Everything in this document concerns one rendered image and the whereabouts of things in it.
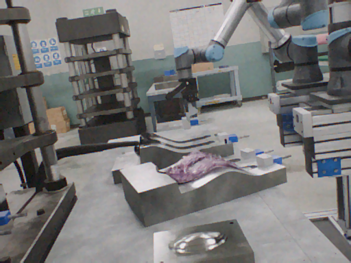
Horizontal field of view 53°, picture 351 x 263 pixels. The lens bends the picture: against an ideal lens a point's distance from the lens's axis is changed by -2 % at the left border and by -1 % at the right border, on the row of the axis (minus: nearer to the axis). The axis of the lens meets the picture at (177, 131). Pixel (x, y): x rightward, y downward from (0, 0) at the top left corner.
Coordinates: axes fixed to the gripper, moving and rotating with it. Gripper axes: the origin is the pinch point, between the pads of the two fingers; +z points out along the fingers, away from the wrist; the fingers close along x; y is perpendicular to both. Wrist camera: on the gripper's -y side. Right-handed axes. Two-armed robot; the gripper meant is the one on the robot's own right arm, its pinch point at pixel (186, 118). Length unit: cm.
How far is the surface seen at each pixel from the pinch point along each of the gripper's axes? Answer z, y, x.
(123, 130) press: 67, -75, 360
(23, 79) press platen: -32, -62, -33
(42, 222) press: 16, -59, -59
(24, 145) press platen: -7, -66, -38
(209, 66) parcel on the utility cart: 2, 100, 559
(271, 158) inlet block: 8, 23, -59
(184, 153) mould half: 6.9, -5.5, -36.0
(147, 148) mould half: 2.6, -20.0, -36.0
